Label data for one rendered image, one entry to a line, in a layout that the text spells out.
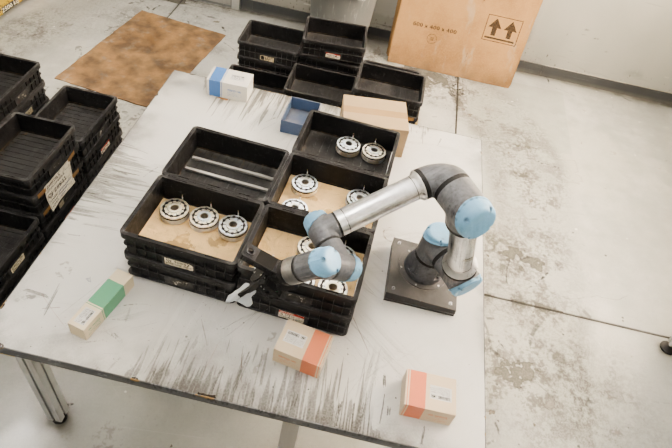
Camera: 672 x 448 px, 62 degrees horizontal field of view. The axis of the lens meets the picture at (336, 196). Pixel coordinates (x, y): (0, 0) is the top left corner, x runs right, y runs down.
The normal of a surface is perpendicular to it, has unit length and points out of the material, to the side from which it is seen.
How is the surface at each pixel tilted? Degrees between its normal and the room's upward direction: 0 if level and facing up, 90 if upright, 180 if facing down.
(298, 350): 0
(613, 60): 90
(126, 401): 0
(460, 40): 75
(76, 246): 0
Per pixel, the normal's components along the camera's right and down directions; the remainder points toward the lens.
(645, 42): -0.18, 0.68
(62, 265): 0.15, -0.70
